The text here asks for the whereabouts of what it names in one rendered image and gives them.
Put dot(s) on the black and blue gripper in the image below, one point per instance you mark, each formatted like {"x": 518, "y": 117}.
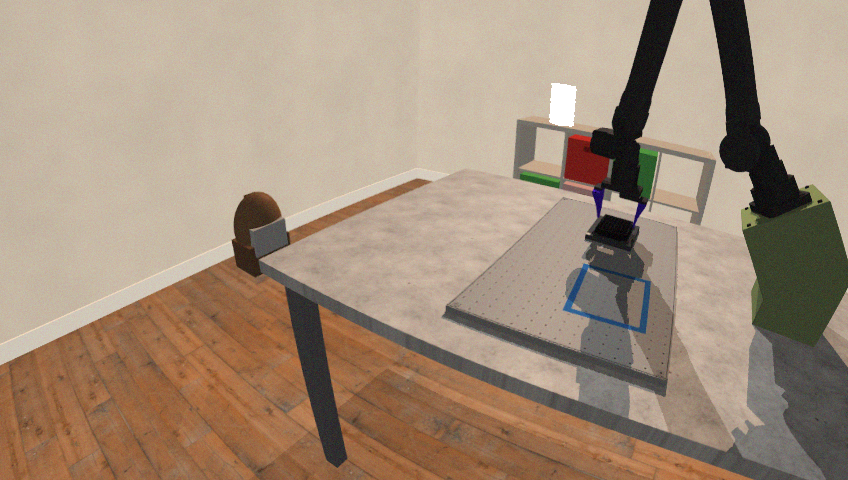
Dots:
{"x": 623, "y": 182}

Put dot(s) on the blue taped rectangle outline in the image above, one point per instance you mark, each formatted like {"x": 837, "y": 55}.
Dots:
{"x": 645, "y": 305}

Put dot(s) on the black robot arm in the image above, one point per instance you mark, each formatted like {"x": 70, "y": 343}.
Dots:
{"x": 746, "y": 144}

